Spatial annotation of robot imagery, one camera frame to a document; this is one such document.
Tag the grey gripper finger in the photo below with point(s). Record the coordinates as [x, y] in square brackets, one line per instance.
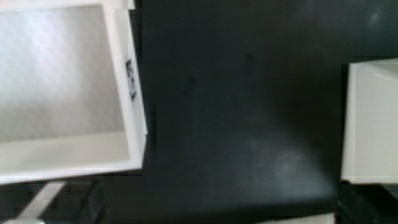
[30, 216]

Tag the white front drawer tray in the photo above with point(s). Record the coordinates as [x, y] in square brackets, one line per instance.
[72, 107]

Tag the white drawer tray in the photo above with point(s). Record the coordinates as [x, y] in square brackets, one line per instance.
[72, 107]
[371, 150]

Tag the white rear drawer tray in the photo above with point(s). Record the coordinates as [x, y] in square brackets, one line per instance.
[371, 150]

